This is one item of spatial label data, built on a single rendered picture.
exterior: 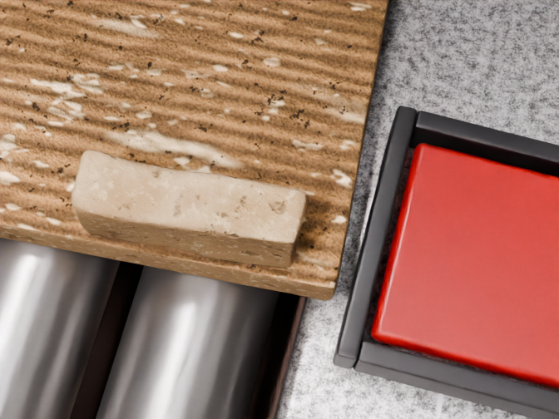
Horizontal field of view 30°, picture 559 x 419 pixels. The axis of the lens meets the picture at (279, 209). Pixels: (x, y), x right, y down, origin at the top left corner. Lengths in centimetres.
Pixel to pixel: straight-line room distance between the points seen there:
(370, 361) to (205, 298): 5
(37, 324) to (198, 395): 5
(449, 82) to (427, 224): 5
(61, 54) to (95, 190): 6
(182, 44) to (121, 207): 7
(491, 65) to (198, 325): 12
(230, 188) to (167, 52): 6
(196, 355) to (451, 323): 7
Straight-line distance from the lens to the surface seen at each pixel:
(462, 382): 29
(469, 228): 30
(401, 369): 28
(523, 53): 34
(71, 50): 31
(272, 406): 34
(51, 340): 30
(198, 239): 27
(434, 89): 33
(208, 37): 31
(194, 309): 30
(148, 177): 26
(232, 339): 30
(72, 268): 31
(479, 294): 29
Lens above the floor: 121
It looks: 72 degrees down
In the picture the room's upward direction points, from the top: 5 degrees clockwise
